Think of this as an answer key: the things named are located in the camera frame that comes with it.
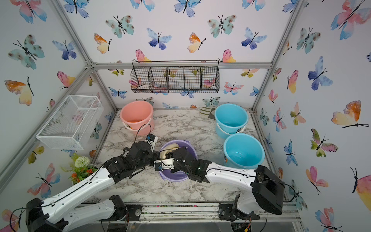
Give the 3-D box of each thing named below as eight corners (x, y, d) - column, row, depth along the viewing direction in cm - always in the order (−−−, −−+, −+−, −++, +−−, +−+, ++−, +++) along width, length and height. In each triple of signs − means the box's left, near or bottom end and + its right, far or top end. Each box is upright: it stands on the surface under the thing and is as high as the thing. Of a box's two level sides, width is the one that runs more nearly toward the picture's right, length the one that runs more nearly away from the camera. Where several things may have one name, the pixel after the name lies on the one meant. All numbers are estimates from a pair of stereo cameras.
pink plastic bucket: (126, 139, 105) (115, 123, 90) (133, 118, 118) (125, 100, 103) (154, 139, 105) (148, 123, 90) (158, 118, 118) (154, 100, 103)
